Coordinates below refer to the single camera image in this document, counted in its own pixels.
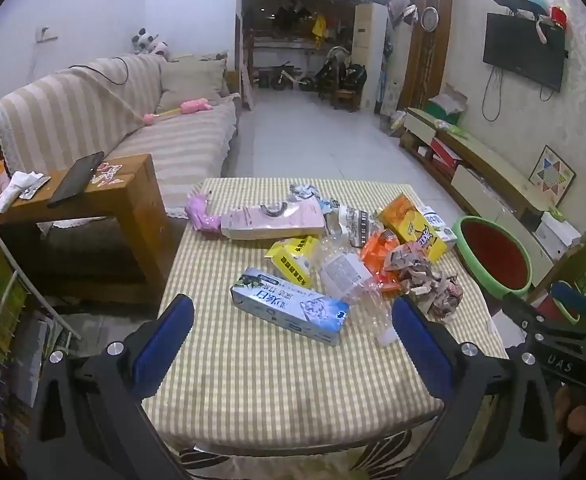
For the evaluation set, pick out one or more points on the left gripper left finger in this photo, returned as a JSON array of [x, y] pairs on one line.
[[88, 421]]

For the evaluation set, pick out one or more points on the panda plush toy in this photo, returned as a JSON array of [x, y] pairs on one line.
[[146, 43]]

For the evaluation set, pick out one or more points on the balance bike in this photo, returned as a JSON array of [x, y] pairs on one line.
[[287, 76]]

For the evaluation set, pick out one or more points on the black tablet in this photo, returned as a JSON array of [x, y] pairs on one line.
[[76, 179]]

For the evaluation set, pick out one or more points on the round wall clock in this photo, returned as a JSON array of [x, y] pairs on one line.
[[429, 19]]

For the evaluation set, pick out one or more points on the blue toothpaste box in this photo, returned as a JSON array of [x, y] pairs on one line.
[[297, 309]]

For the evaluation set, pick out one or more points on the yellow orange snack box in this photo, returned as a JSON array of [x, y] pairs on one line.
[[406, 221]]

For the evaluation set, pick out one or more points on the beige sofa cushion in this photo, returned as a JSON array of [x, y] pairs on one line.
[[191, 79]]

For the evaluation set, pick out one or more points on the yellow tissue pack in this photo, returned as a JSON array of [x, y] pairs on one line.
[[294, 258]]

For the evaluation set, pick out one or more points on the clear plastic bottle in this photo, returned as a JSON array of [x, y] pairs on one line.
[[344, 276]]

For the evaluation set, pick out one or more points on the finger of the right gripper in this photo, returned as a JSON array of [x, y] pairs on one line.
[[569, 301]]

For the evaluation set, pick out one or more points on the baby stroller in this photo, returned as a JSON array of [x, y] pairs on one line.
[[341, 80]]

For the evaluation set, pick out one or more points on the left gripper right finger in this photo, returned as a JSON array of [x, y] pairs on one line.
[[497, 421]]

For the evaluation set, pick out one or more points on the wall mounted television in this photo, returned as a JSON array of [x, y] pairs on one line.
[[520, 46]]

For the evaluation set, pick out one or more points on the chinese checkers board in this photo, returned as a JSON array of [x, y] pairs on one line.
[[552, 176]]

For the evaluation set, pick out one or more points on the white crumpled tissue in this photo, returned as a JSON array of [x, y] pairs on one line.
[[19, 182]]

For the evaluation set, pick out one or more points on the pink toy wand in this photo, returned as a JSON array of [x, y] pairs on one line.
[[185, 108]]

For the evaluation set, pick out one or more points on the white air conditioner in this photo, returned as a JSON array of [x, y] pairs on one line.
[[368, 46]]

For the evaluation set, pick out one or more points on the orange plastic bag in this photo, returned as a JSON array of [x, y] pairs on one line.
[[373, 255]]

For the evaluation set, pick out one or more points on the patterned paper cup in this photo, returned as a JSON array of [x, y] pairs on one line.
[[354, 225]]

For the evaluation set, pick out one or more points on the wooden side table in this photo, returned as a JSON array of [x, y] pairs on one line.
[[110, 244]]

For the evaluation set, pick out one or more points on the checkered yellow tablecloth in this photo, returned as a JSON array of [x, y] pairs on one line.
[[271, 365]]

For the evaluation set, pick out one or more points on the newspaper wad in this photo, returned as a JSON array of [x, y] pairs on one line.
[[436, 293]]

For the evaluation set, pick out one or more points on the striped beige sofa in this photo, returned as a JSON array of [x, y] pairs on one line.
[[50, 123]]

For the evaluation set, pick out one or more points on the white milk carton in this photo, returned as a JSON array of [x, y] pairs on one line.
[[440, 226]]

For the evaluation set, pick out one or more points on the white box by cabinet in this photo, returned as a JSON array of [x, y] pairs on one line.
[[556, 237]]

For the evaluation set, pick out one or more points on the green cardboard box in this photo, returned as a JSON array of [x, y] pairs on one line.
[[448, 105]]

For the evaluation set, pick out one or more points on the green red trash bin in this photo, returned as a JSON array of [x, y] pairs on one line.
[[497, 260]]

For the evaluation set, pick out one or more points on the pink box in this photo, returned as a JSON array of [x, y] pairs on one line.
[[275, 221]]

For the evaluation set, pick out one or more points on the white printed paper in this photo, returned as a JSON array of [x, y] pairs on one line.
[[300, 192]]

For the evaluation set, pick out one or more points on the pink plastic wrapper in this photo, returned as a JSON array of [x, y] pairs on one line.
[[201, 220]]

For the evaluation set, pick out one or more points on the person's right hand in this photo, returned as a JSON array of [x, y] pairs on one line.
[[569, 416]]

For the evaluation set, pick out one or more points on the long tv cabinet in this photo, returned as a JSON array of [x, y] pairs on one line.
[[482, 182]]

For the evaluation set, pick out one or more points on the magazine rack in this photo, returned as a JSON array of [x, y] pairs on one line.
[[51, 332]]

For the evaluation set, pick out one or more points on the small green red bin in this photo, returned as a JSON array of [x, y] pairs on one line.
[[548, 309]]

